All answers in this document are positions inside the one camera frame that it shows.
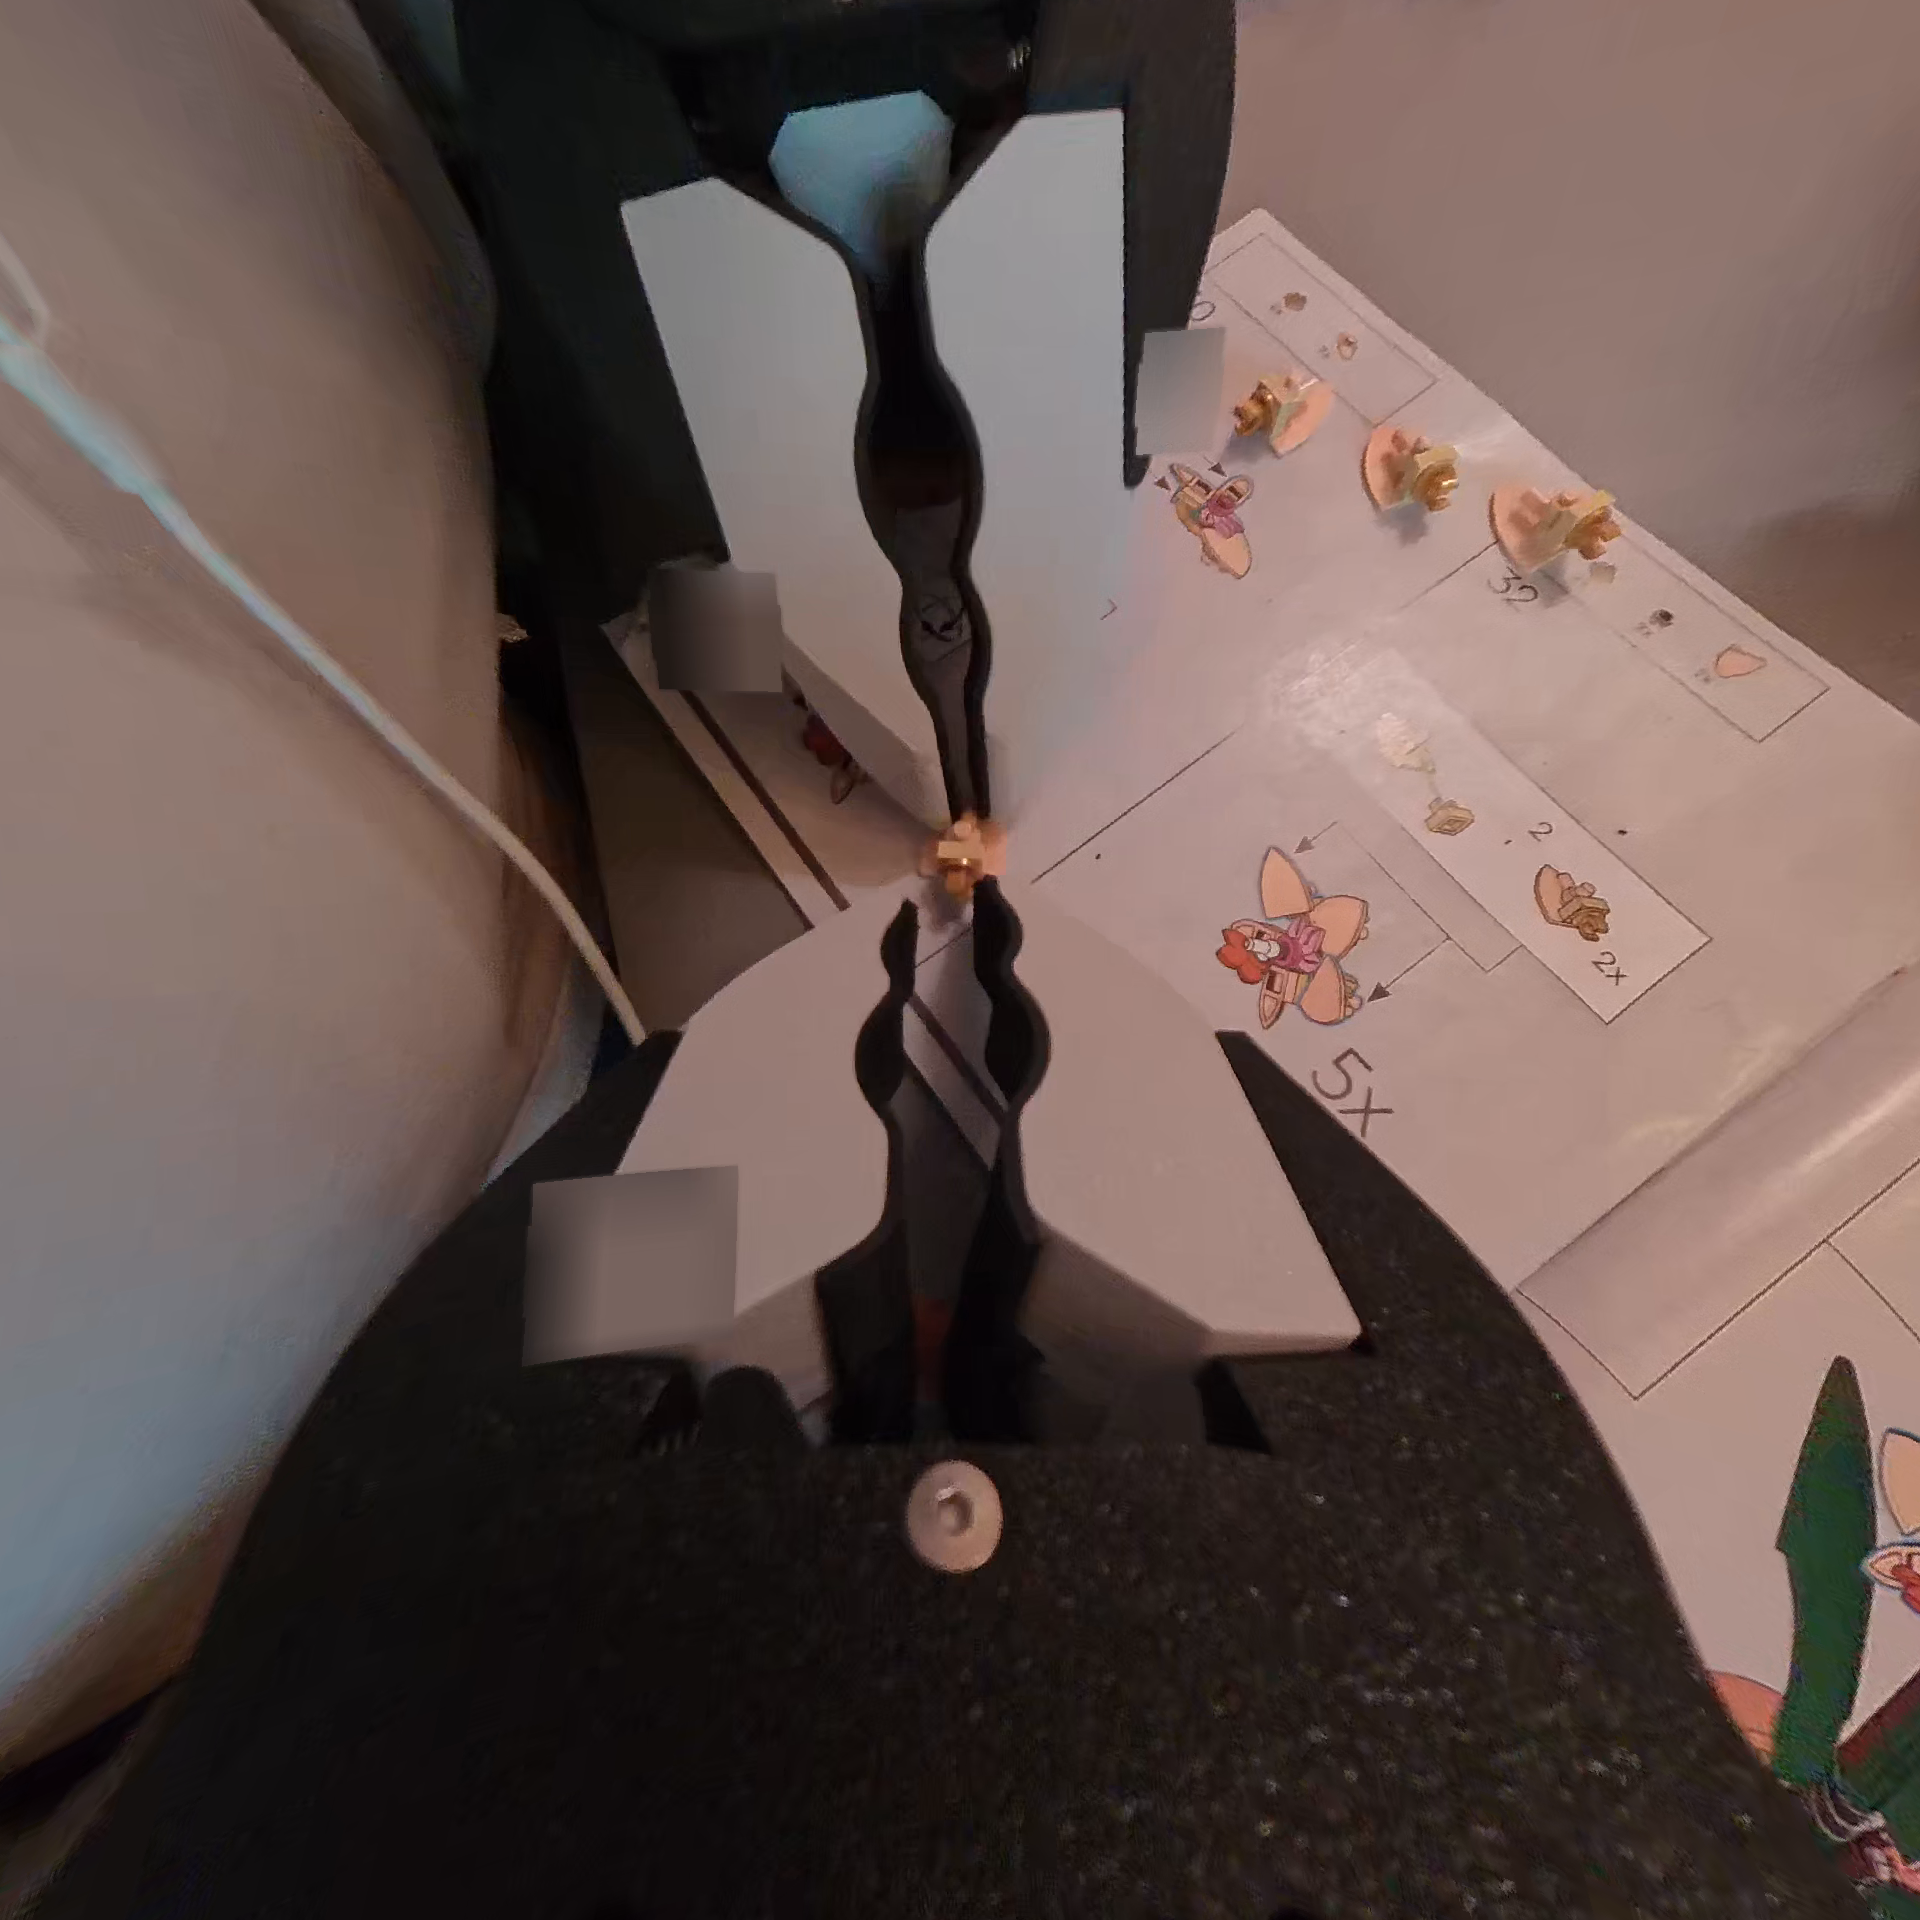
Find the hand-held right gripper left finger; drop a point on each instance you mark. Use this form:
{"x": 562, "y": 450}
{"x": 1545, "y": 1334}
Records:
{"x": 779, "y": 1080}

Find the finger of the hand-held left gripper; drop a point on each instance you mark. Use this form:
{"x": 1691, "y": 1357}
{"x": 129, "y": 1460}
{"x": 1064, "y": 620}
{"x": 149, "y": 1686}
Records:
{"x": 763, "y": 390}
{"x": 1049, "y": 331}

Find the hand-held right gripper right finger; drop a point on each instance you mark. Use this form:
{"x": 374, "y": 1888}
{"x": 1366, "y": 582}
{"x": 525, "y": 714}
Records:
{"x": 1155, "y": 1186}

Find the small yellow toy brick piece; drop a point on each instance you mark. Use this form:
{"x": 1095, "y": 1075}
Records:
{"x": 960, "y": 856}

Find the pink toy petal assembly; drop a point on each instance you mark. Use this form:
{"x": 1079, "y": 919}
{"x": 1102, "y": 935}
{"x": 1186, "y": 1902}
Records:
{"x": 1552, "y": 525}
{"x": 1410, "y": 469}
{"x": 1286, "y": 412}

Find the toy brick instruction booklet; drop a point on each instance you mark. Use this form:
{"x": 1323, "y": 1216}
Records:
{"x": 1200, "y": 781}

